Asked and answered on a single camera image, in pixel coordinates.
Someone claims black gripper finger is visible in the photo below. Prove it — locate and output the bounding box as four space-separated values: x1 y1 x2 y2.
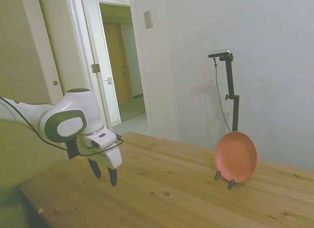
106 167 119 188
87 158 102 180

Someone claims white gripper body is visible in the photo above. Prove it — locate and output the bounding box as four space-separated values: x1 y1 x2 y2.
85 139 123 170

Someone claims pink round plate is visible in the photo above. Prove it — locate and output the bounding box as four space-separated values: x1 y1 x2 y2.
214 131 259 184

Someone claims brown wooden hallway door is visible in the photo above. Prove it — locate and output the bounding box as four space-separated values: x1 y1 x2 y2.
103 23 134 105

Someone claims white open door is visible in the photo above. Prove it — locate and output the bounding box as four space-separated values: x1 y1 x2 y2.
79 0 115 134

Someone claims beige sliding closet door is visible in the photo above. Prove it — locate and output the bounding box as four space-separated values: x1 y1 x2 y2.
38 0 86 103

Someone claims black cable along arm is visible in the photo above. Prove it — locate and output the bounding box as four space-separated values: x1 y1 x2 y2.
0 96 125 157

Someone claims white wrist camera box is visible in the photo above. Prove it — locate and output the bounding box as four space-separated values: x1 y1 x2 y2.
86 130 117 150

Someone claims white door frame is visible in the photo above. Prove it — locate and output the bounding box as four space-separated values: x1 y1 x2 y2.
65 0 154 138

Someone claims black wire plate stand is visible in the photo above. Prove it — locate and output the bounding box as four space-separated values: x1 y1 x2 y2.
214 171 251 190

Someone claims grey wall switch plate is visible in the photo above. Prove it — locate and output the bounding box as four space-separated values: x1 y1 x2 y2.
143 10 153 29

